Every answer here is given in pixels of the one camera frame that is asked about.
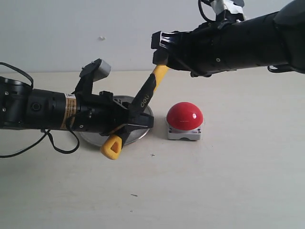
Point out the round steel plate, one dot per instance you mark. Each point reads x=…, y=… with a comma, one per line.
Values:
x=96, y=139

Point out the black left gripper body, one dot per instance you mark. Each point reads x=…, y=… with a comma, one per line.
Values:
x=96, y=113

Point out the yellow black claw hammer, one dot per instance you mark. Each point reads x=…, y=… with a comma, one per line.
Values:
x=112, y=147

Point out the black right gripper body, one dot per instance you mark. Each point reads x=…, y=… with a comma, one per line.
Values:
x=209, y=49

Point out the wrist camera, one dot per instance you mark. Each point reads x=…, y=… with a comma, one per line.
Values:
x=99, y=69
x=228, y=10

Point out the red dome push button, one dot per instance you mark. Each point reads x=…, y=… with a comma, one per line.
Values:
x=184, y=121

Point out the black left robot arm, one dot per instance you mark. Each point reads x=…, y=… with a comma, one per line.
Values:
x=23, y=107

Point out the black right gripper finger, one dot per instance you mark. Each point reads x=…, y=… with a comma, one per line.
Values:
x=167, y=40
x=161, y=57

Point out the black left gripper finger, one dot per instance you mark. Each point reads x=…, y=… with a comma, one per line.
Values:
x=121, y=131
x=133, y=114

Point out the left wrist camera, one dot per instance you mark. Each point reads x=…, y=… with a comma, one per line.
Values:
x=99, y=69

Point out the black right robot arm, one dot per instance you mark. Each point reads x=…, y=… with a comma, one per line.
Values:
x=275, y=41

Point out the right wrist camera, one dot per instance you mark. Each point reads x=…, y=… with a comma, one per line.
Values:
x=228, y=10

